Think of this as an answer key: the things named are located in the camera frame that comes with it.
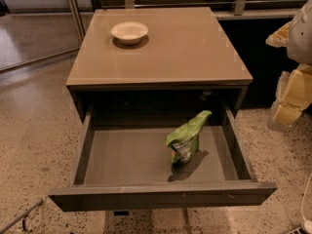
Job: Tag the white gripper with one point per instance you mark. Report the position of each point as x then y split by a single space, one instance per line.
301 38

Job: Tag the green rice chip bag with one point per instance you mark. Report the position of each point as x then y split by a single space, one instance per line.
184 141

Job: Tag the brown drawer cabinet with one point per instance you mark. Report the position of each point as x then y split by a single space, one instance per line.
184 48

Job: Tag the open grey top drawer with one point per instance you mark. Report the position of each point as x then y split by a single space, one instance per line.
129 168

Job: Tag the white bowl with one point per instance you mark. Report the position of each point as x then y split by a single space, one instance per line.
129 32

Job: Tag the metal rod on floor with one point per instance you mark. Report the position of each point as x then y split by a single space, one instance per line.
20 217

